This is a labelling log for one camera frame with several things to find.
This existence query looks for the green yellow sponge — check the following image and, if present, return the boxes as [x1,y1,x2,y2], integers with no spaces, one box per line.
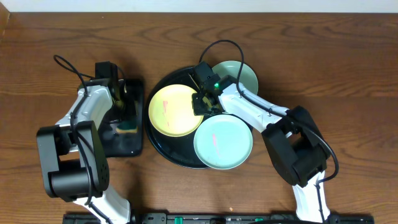
[116,121,138,134]

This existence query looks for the yellow plate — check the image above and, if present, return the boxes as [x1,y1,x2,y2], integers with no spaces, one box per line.
[148,84,204,137]

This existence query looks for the light green plate bottom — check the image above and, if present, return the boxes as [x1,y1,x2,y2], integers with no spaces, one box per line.
[193,114,253,170]

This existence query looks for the light green plate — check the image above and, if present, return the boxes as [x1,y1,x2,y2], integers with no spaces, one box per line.
[212,60,259,95]
[193,114,253,170]

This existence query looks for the light green plate top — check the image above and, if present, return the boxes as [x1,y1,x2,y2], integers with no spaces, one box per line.
[212,60,259,95]

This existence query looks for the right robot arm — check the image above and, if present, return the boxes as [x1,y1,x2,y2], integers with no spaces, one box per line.
[191,61,339,223]

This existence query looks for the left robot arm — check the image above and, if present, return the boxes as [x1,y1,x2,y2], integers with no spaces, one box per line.
[36,62,143,223]

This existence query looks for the rectangular black tray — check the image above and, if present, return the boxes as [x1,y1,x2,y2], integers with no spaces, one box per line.
[98,79,144,157]

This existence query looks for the round black tray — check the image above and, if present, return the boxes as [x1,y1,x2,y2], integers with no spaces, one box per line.
[144,67,211,169]

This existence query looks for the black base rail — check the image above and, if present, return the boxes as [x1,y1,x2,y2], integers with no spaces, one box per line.
[62,212,376,224]

